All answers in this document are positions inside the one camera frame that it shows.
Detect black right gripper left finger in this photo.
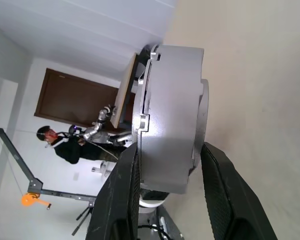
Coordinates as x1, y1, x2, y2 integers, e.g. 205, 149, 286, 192
85, 143, 143, 240

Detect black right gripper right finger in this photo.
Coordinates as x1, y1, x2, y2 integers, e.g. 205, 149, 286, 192
199, 141, 279, 240

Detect silver motor housing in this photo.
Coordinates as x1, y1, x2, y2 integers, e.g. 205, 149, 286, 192
139, 44, 211, 196

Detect white cylindrical fitting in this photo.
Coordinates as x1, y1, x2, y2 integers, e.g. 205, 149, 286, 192
90, 160, 116, 179

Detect black stand legs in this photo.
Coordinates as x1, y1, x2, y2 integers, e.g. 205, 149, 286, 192
71, 204, 96, 236

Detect person in black clothes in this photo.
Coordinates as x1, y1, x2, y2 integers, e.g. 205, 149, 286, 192
36, 124, 127, 166

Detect orange hand winch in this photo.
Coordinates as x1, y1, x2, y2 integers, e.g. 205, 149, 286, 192
20, 191, 52, 211

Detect brown wooden door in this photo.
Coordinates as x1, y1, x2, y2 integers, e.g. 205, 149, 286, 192
33, 67, 121, 129

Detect wooden table edge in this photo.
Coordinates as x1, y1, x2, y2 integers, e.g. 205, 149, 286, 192
119, 46, 151, 128

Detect black metal gantry frame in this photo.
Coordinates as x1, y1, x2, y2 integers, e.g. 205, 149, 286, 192
0, 126, 99, 208

